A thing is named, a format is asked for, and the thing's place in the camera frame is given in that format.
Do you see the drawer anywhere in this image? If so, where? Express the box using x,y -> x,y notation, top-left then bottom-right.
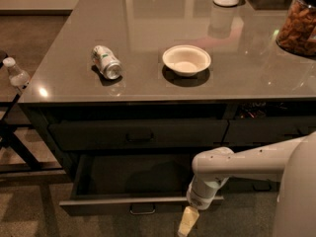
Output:
222,178 -> 279,193
58,152 -> 225,216
223,117 -> 316,146
48,118 -> 228,151

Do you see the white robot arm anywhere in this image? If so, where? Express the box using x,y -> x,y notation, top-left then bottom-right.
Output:
178,132 -> 316,237

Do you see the dark grey drawer cabinet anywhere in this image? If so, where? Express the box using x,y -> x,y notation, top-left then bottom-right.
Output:
20,0 -> 315,174

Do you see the white paper bowl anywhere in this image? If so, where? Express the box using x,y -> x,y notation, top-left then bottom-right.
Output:
162,45 -> 211,77

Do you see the crushed silver soda can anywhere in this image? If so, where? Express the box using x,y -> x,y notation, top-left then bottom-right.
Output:
91,45 -> 121,80

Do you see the black side table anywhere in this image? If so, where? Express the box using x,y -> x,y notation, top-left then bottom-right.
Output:
0,50 -> 61,174

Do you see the glass jar of snacks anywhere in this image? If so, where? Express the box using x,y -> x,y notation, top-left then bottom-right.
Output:
276,0 -> 316,56

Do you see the clear plastic water bottle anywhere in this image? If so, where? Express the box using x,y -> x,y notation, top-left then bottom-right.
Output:
3,57 -> 31,95

